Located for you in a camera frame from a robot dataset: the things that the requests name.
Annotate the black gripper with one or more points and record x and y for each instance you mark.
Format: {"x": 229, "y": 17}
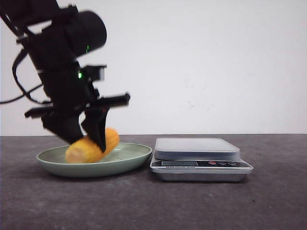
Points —
{"x": 72, "y": 93}

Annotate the yellow corn cob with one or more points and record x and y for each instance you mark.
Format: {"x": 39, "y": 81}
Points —
{"x": 86, "y": 151}

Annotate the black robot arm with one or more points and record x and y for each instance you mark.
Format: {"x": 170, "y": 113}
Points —
{"x": 53, "y": 38}

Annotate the pale green plate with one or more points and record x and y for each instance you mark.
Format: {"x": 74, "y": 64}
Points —
{"x": 124, "y": 158}

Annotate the silver digital kitchen scale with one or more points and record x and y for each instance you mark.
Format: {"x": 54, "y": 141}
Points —
{"x": 198, "y": 159}

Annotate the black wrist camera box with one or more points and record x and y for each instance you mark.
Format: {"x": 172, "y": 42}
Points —
{"x": 94, "y": 73}

